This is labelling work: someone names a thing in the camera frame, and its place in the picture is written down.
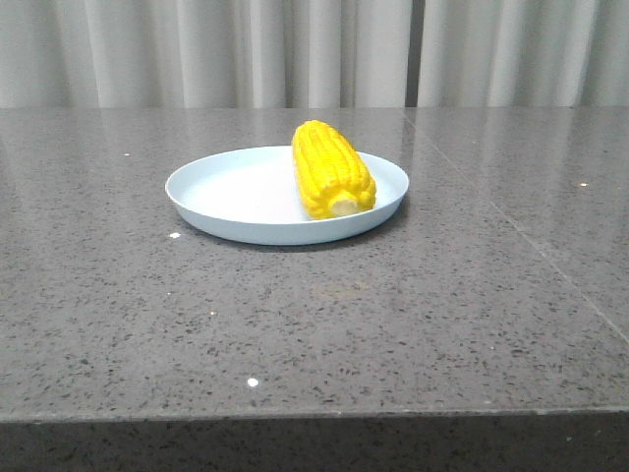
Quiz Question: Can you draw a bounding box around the yellow corn cob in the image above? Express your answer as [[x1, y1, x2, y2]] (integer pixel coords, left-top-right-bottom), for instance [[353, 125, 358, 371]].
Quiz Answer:
[[292, 120, 376, 220]]

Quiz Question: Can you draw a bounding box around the light blue plate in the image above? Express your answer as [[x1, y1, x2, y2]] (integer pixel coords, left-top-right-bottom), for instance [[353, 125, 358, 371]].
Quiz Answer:
[[165, 146, 409, 246]]

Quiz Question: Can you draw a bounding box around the white pleated curtain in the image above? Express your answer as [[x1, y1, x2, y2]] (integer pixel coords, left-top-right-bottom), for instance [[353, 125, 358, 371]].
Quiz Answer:
[[1, 1, 628, 108]]

